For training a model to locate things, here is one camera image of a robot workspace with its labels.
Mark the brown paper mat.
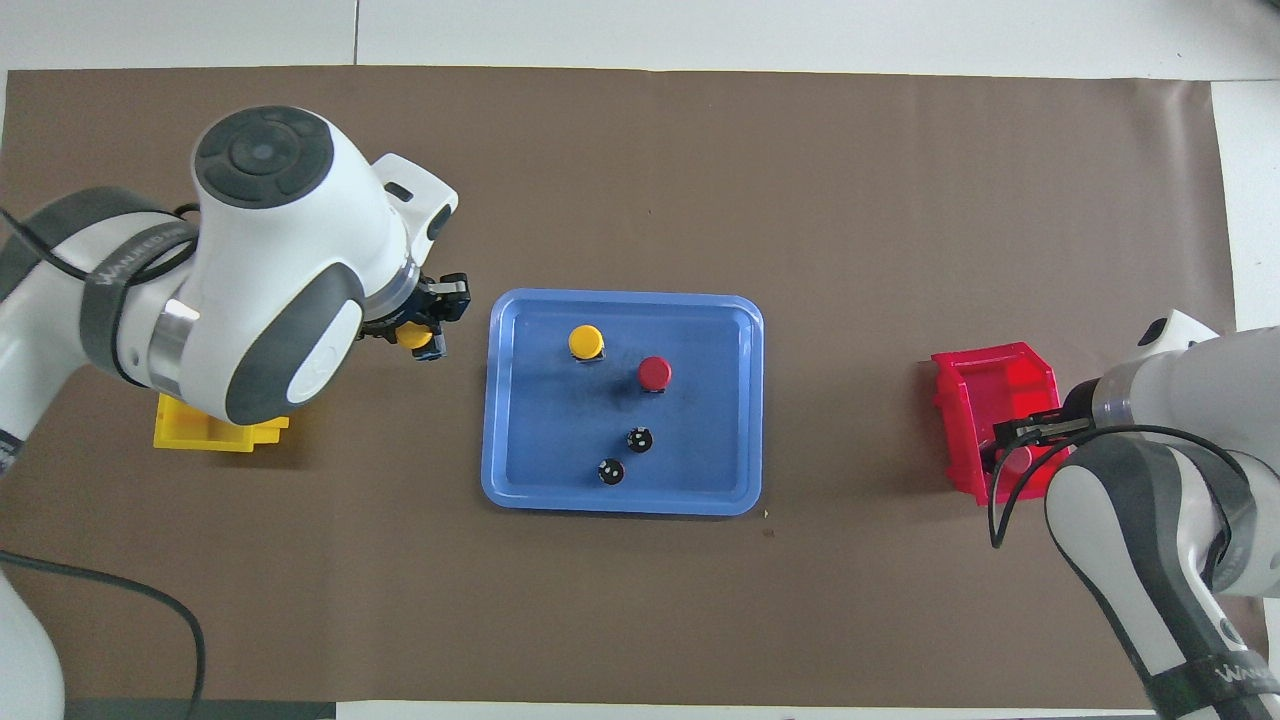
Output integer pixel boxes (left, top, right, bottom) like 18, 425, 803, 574
0, 65, 1241, 709

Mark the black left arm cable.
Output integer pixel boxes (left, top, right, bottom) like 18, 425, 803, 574
0, 203, 201, 286

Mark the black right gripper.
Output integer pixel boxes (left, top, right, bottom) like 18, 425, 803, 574
982, 382, 1099, 475

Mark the black left base cable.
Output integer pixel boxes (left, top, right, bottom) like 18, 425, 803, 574
0, 550, 207, 720

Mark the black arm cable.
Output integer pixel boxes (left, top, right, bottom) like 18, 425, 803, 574
0, 203, 201, 286
988, 424, 1256, 551

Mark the red plastic bin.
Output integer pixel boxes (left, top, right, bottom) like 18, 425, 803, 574
930, 342, 1078, 507

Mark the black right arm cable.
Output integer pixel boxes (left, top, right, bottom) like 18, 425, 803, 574
988, 424, 1256, 551

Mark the blue plastic tray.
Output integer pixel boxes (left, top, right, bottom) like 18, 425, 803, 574
481, 289, 766, 517

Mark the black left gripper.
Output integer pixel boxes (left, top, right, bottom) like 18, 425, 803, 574
362, 271, 471, 364

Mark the yellow plastic bin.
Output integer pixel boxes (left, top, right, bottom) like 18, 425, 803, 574
153, 393, 291, 454

